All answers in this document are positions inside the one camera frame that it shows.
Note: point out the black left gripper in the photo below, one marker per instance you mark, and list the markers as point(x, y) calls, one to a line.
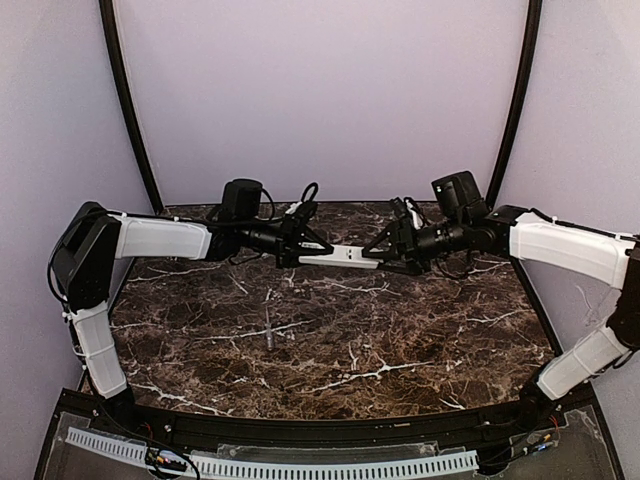
point(288, 241)

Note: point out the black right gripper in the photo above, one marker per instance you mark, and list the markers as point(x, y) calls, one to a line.
point(401, 245)

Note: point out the white remote control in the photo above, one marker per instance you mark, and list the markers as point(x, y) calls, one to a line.
point(342, 256)

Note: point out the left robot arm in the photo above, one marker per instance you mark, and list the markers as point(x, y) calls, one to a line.
point(82, 261)

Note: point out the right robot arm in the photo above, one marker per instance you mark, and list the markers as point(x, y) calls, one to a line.
point(526, 235)

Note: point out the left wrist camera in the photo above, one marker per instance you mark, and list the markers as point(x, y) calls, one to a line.
point(307, 199)

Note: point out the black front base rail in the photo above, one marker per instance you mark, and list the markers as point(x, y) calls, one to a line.
point(487, 429)

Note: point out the white right cable duct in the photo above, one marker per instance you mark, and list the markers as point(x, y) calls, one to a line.
point(418, 468)

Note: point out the white cable duct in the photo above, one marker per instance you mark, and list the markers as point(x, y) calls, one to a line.
point(418, 468)
point(115, 447)

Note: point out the white left cable duct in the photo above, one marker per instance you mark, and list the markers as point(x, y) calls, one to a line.
point(115, 447)

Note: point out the black right corner post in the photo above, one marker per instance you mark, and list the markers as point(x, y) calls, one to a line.
point(527, 54)

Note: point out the black corner post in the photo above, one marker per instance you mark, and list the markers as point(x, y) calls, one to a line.
point(116, 59)
point(527, 54)

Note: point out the black left corner post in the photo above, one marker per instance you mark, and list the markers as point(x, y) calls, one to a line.
point(116, 59)

